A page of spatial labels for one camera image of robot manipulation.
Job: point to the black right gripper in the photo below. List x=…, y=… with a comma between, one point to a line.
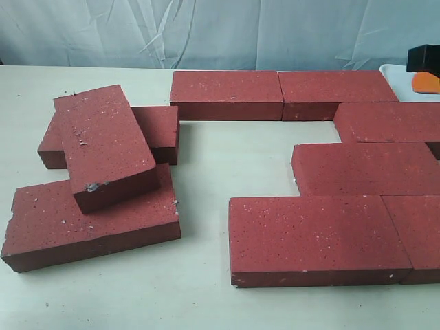
x=425, y=61

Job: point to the second row right brick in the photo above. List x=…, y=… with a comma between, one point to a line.
x=368, y=122

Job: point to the third row red brick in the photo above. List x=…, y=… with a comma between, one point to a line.
x=403, y=168

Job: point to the back row right brick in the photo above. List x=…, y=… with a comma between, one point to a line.
x=316, y=95

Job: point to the front row right brick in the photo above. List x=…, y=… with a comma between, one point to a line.
x=416, y=219

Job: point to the front row large brick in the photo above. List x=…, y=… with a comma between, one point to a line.
x=314, y=241

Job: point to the back row left brick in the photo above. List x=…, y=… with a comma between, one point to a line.
x=227, y=95

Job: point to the white plastic tray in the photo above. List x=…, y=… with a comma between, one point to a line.
x=400, y=82

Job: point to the pale blue backdrop cloth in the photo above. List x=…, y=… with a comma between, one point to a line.
x=273, y=35

